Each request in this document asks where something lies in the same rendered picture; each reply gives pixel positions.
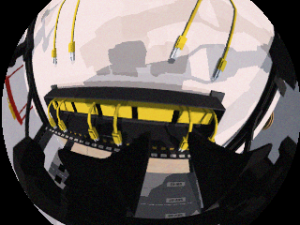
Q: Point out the black rack frame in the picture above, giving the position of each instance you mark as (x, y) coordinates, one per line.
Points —
(157, 188)

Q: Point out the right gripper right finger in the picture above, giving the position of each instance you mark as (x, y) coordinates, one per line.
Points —
(217, 168)

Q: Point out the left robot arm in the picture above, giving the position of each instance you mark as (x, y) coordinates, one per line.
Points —
(19, 51)

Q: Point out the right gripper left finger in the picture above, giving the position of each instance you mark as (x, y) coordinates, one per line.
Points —
(123, 172)

